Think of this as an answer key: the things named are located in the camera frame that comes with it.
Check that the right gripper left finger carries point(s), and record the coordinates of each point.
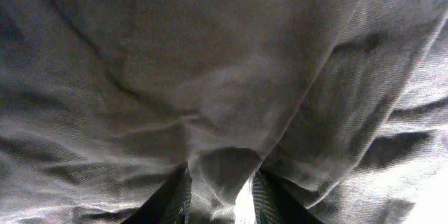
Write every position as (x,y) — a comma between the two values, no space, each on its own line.
(170,204)

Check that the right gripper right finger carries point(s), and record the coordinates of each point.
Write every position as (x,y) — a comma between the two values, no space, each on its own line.
(273,204)

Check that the grey cargo shorts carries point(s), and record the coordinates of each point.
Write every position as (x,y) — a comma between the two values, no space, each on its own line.
(343,101)

